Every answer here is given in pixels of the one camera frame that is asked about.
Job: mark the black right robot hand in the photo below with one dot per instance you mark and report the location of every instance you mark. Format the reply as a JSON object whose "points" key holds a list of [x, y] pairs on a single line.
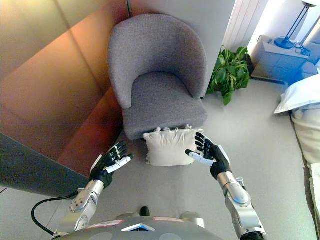
{"points": [[212, 157]]}

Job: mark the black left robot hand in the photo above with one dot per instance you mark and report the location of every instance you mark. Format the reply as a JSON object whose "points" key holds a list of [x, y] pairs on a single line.
{"points": [[105, 167]]}

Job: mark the white cloth bag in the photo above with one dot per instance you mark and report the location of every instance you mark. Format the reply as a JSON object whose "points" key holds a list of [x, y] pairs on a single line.
{"points": [[167, 150]]}

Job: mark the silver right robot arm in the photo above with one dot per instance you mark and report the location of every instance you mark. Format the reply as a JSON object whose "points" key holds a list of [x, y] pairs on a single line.
{"points": [[240, 200]]}

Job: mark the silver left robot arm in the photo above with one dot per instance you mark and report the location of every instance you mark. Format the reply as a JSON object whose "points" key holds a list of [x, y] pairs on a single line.
{"points": [[85, 200]]}

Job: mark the white bed pillow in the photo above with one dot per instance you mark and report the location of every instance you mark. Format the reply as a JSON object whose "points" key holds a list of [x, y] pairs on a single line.
{"points": [[302, 95]]}

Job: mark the blue plastic bin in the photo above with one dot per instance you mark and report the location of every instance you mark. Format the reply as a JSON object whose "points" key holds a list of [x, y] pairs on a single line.
{"points": [[30, 170]]}

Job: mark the grey fabric armchair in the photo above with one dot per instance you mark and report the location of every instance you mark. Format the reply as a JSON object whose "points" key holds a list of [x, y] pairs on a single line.
{"points": [[157, 100]]}

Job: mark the grey robot torso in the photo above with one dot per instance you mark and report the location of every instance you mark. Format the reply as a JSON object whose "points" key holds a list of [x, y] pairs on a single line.
{"points": [[150, 233]]}

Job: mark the green potted plant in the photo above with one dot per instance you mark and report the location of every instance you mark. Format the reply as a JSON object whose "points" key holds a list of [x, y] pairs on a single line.
{"points": [[227, 72]]}

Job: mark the white nightstand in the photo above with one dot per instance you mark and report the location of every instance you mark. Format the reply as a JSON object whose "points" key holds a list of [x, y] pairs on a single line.
{"points": [[280, 62]]}

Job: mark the dark-based table lamp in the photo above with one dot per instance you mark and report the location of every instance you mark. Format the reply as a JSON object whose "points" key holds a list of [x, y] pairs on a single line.
{"points": [[283, 42]]}

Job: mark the white ribbed radiator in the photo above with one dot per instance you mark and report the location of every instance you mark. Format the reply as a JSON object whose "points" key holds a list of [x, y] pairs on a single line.
{"points": [[240, 22]]}

